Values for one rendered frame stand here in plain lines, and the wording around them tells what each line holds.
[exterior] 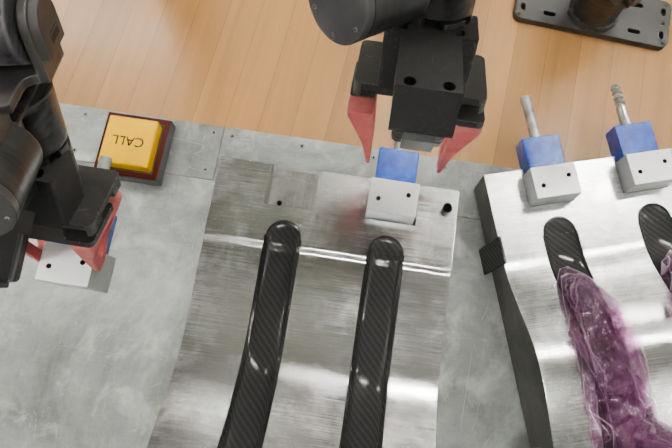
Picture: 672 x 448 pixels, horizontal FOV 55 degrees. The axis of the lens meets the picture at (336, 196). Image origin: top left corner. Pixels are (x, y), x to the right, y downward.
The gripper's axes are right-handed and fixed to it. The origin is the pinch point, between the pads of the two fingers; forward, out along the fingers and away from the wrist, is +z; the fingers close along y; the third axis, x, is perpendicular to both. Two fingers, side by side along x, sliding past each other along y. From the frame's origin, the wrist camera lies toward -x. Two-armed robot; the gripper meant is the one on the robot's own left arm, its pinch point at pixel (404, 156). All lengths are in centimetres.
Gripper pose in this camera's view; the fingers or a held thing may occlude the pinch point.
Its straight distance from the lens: 57.5
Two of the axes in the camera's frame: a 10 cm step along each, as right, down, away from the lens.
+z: -0.8, 7.2, 6.9
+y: 9.9, 1.5, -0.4
